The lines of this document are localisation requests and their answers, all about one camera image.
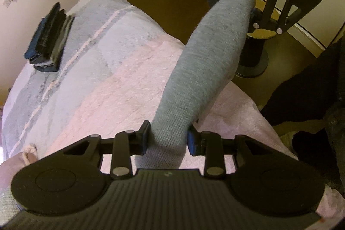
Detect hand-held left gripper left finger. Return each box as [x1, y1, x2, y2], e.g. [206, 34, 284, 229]
[63, 121, 151, 180]

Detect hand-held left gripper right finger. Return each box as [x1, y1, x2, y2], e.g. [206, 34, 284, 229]
[188, 125, 273, 179]

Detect grey sock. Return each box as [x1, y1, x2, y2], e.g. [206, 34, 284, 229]
[135, 0, 256, 170]

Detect person's dark clothing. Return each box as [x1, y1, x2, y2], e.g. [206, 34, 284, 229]
[260, 37, 345, 193]

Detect pink and grey striped blanket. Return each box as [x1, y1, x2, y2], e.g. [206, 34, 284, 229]
[0, 0, 339, 221]

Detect stack of folded dark clothes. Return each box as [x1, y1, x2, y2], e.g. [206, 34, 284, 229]
[24, 2, 75, 72]

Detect black pedestal stand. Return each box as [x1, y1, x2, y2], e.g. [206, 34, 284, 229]
[234, 8, 279, 79]

